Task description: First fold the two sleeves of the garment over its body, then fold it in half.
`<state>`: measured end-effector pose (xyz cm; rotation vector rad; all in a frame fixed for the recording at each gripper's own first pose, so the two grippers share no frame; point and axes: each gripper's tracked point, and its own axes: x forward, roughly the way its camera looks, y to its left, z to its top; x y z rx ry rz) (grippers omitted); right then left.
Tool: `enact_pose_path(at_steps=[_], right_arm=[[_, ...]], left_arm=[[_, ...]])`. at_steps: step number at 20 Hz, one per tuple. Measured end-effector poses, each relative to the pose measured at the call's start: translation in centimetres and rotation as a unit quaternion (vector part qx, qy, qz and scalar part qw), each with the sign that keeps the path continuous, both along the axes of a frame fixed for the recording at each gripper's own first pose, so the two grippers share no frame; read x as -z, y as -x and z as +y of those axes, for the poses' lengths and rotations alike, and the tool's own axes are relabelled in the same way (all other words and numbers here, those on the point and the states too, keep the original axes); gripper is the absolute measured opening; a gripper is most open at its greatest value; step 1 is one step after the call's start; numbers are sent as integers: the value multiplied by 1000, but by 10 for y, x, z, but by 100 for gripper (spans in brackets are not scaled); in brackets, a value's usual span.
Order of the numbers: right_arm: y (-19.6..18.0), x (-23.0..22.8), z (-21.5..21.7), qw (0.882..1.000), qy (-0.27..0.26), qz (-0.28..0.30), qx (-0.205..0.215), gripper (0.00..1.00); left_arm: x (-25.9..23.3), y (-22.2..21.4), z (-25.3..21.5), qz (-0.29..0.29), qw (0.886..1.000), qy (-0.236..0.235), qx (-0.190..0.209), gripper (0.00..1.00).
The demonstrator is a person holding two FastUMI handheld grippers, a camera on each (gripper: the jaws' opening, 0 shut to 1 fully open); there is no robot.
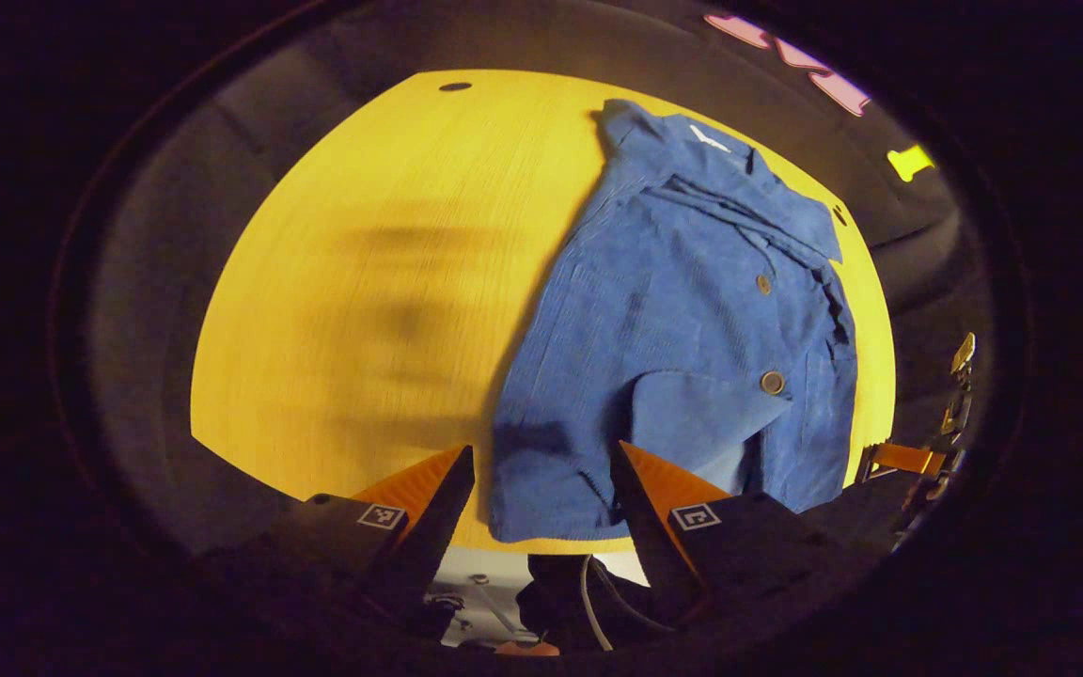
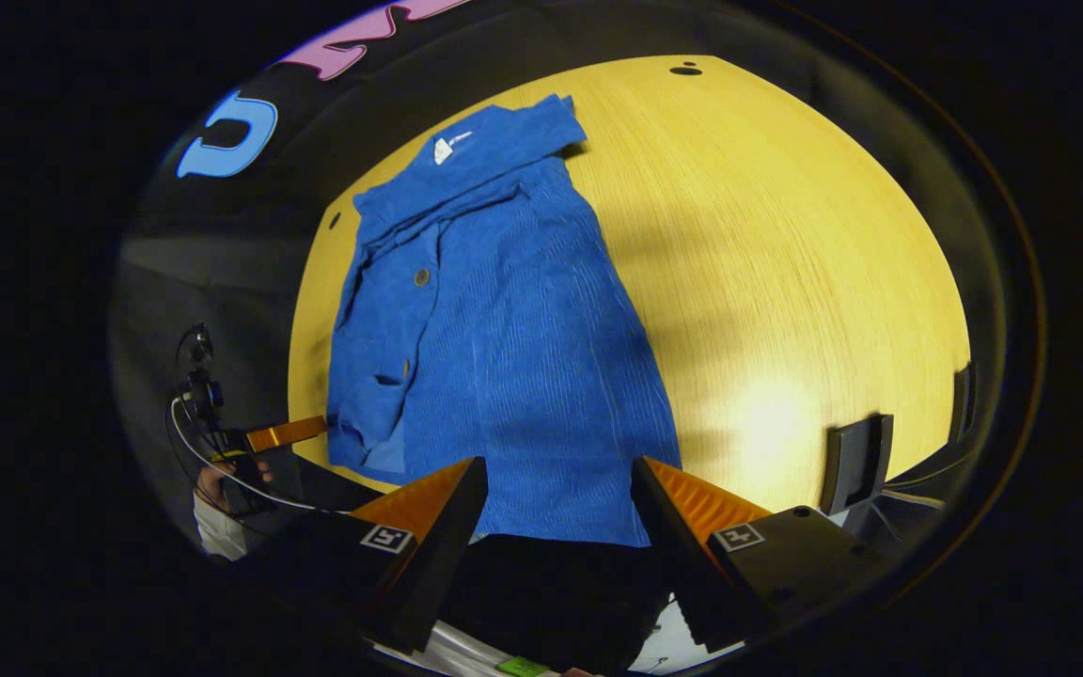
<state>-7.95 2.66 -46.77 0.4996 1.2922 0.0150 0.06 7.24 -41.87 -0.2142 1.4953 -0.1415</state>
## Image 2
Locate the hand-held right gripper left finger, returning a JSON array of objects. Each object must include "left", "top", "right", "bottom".
[{"left": 241, "top": 457, "right": 490, "bottom": 656}]

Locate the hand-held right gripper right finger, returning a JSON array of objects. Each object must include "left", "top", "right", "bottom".
[{"left": 631, "top": 455, "right": 884, "bottom": 656}]

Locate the blue shirt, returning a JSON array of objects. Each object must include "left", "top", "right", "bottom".
[{"left": 325, "top": 94, "right": 683, "bottom": 548}]

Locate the black flat object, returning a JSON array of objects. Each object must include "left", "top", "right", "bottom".
[{"left": 821, "top": 414, "right": 894, "bottom": 516}]

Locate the black backdrop cloth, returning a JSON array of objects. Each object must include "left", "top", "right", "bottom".
[{"left": 114, "top": 0, "right": 1003, "bottom": 471}]

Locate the white cable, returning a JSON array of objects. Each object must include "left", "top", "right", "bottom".
[{"left": 168, "top": 395, "right": 359, "bottom": 516}]

